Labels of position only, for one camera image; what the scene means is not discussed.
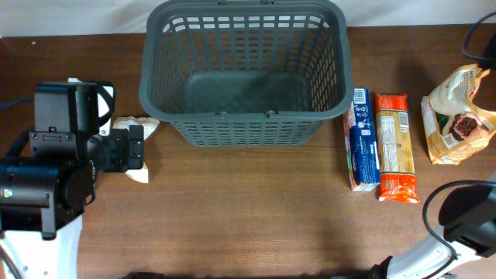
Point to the orange cracker packet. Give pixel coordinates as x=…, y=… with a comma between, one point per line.
x=397, y=171

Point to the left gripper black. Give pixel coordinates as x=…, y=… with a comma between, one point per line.
x=129, y=149

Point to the grey plastic basket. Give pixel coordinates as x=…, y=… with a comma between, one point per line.
x=246, y=73

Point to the tan snack bag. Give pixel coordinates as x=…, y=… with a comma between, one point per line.
x=455, y=128

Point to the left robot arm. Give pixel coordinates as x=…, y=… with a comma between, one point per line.
x=49, y=174

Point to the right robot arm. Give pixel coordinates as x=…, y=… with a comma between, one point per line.
x=466, y=233

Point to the blue biscuit box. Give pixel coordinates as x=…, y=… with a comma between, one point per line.
x=361, y=143

